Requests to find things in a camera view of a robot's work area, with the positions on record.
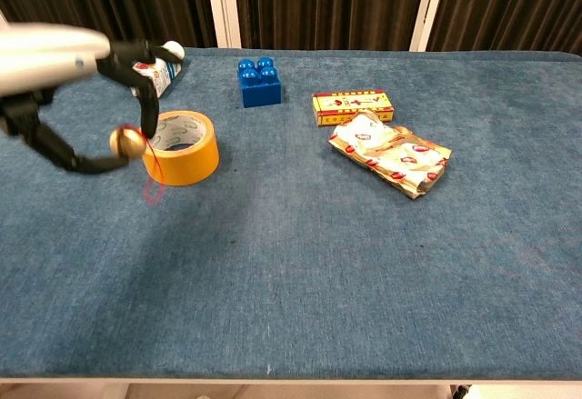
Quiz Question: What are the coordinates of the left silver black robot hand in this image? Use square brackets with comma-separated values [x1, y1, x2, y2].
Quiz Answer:
[0, 23, 183, 174]

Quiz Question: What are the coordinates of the small golden bell red string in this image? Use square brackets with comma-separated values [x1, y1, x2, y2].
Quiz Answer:
[108, 124, 167, 204]

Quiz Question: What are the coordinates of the white milk carton blue stripe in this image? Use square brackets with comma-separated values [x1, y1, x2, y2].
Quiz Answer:
[129, 40, 186, 100]

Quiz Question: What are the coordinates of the yellow tape roll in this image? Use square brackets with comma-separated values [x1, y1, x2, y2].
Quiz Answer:
[141, 109, 221, 187]

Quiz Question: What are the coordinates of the blue toy building block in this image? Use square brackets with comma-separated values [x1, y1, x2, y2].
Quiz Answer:
[236, 55, 282, 109]

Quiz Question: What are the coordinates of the yellow red printed box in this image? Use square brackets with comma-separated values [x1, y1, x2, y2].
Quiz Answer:
[311, 88, 396, 127]

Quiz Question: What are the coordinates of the blue velvet tablecloth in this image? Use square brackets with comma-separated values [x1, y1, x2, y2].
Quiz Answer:
[0, 45, 582, 381]

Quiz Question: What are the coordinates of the crumpled white red snack wrapper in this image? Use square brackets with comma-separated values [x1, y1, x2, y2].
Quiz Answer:
[327, 110, 453, 200]

